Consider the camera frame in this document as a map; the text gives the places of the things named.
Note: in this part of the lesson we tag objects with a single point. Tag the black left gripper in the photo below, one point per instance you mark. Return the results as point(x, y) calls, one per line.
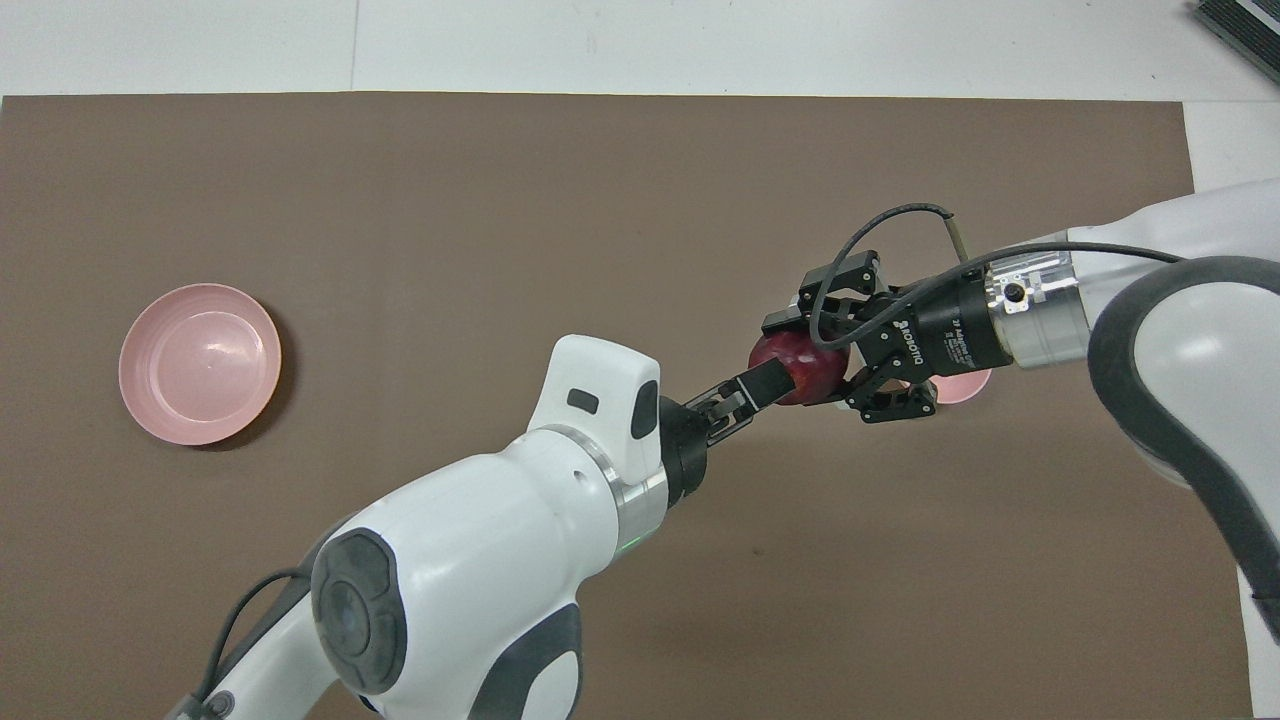
point(685, 445)

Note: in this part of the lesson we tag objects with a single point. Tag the red apple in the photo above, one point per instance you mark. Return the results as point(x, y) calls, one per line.
point(805, 372)

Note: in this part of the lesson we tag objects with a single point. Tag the pink bowl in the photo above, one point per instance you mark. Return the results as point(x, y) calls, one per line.
point(965, 385)

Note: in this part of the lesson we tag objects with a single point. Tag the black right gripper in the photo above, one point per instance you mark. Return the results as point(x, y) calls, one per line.
point(940, 335)

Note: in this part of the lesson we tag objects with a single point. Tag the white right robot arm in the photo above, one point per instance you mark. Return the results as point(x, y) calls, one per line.
point(1190, 340)

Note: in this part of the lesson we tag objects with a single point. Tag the pink plate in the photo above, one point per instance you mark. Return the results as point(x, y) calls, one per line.
point(200, 365)

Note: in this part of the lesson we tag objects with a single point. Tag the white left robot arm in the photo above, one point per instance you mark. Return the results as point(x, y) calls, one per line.
point(480, 560)

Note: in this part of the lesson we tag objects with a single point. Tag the brown table mat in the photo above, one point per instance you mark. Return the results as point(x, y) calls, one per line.
point(500, 200)

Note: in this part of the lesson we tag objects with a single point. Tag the dark ribbed panel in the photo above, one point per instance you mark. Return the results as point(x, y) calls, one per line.
point(1245, 25)

